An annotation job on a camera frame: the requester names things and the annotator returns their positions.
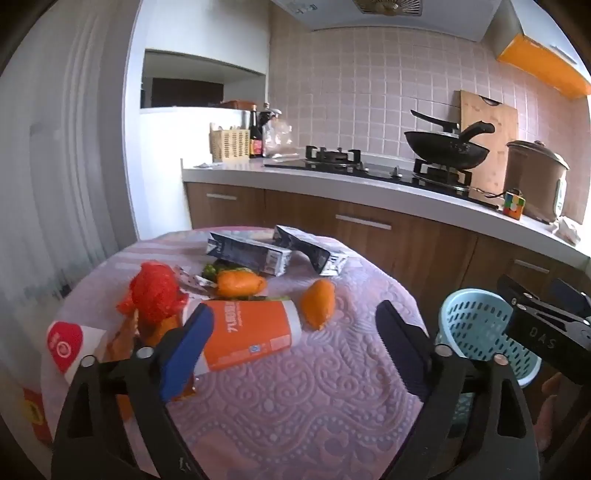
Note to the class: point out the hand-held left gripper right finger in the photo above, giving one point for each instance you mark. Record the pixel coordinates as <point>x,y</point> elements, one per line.
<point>399,346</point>

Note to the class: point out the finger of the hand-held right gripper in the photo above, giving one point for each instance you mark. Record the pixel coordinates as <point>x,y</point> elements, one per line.
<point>521,295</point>
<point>572,300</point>

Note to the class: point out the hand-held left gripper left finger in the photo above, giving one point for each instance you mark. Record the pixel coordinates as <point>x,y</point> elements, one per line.
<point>184,357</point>

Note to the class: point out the light blue plastic basket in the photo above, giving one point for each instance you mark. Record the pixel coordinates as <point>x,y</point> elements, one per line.
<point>475,323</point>

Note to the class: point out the orange white cylindrical bottle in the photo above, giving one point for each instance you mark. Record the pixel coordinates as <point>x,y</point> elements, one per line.
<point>249,332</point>

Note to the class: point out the red plastic bag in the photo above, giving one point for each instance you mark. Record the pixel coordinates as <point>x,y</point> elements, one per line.
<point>152,290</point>

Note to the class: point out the person's right hand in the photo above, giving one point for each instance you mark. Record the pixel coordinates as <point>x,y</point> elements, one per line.
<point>550,410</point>

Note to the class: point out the white crumpled bag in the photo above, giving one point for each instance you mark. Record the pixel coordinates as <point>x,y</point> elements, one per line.
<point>569,231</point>

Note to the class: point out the crumpled foil wrapper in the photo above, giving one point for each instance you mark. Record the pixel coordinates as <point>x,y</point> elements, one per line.
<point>194,280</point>

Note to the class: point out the colourful puzzle cube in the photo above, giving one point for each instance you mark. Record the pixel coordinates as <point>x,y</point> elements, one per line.
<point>514,205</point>

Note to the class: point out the green vegetable scrap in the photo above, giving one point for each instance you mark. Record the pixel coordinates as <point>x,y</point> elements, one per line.
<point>210,270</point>

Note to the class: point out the orange fruit near bottle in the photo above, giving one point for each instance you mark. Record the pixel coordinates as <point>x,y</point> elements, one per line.
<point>318,302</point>

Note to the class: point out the wooden kitchen base cabinet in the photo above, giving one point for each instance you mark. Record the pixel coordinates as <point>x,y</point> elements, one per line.
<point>415,249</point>

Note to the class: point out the brown electric stew pot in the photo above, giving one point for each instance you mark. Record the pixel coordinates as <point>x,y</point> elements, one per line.
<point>531,184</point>

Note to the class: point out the pink patterned tablecloth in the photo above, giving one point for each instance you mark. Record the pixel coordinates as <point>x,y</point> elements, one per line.
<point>295,397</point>

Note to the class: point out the white bag with red print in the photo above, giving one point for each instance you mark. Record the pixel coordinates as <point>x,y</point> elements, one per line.
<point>67,346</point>

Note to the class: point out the black and white milk carton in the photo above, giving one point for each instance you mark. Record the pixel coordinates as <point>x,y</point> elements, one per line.
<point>314,249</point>
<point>249,254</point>

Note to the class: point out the black wok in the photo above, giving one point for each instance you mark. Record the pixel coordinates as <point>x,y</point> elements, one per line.
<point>443,148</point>

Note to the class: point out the black gas stove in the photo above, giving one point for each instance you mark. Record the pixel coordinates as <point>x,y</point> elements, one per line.
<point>383,171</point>

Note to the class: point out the wooden cutting board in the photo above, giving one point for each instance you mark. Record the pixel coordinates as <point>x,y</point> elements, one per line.
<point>489,110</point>

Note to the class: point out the beige slotted utensil basket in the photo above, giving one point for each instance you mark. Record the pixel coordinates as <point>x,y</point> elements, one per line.
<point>231,145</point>

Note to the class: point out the dark sauce bottle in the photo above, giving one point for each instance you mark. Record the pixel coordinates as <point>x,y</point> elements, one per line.
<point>256,138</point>

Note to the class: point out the clear plastic bag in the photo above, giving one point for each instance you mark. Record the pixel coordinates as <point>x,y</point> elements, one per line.
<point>280,138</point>

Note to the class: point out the range hood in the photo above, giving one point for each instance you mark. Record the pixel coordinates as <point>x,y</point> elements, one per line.
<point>392,14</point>

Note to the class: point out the orange wall cabinet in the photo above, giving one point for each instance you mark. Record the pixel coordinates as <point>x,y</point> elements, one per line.
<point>545,62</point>

